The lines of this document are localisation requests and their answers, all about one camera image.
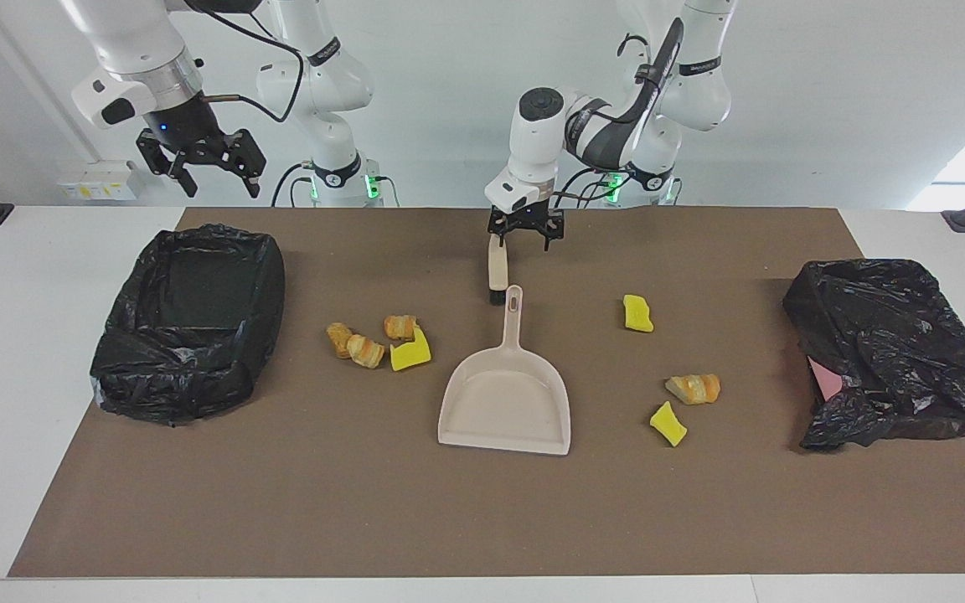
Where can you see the beige plastic dustpan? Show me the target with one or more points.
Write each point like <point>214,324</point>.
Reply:
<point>503,402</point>

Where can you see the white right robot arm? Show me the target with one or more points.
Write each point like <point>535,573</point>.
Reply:
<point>135,42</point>

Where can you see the beige brush with black bristles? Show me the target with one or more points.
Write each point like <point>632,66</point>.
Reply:
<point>497,268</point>

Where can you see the yellow notched sponge piece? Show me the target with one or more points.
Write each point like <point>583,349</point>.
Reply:
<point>409,356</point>

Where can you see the pink plastic bin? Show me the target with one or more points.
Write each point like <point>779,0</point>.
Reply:
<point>826,381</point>

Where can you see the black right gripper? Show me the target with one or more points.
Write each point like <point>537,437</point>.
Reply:
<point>189,134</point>

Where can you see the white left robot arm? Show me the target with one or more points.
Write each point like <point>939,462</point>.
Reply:
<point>537,142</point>

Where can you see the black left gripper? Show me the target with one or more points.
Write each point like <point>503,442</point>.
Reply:
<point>528,219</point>

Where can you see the yellow wavy sponge piece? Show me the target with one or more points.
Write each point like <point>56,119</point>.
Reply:
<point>637,314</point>

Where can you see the black bag lined rectangular bin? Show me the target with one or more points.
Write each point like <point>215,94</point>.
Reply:
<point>156,377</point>

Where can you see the brown toy bread roll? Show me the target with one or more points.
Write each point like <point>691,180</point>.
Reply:
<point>338,339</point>

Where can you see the brown paper table mat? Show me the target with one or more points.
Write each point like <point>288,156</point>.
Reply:
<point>482,519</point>

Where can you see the yellow trapezoid sponge piece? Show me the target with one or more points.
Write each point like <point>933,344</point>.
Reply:
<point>668,425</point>

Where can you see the crumpled black trash bag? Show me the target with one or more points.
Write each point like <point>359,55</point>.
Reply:
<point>910,352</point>

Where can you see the white wall socket box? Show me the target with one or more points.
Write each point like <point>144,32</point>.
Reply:
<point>101,180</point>

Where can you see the striped toy croissant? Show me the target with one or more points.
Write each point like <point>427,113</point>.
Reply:
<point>365,351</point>
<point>399,327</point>
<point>694,389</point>

